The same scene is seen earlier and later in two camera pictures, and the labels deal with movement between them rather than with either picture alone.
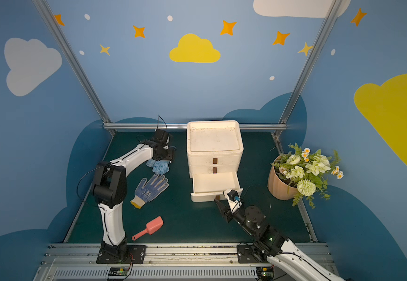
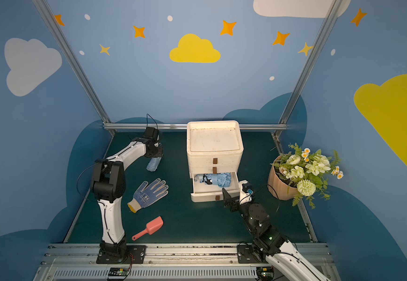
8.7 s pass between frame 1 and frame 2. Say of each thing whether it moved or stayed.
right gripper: moved
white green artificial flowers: stayed
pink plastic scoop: stayed
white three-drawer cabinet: stayed
